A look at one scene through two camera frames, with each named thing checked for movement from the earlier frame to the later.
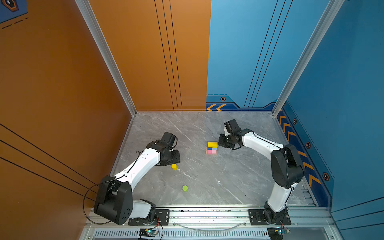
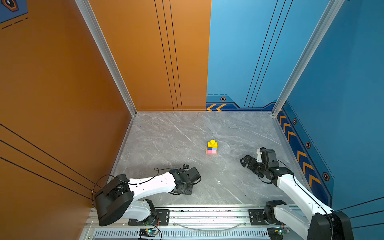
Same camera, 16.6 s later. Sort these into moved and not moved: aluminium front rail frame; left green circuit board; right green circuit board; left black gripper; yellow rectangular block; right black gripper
Moved: right black gripper; left black gripper
Not moved: yellow rectangular block; left green circuit board; right green circuit board; aluminium front rail frame
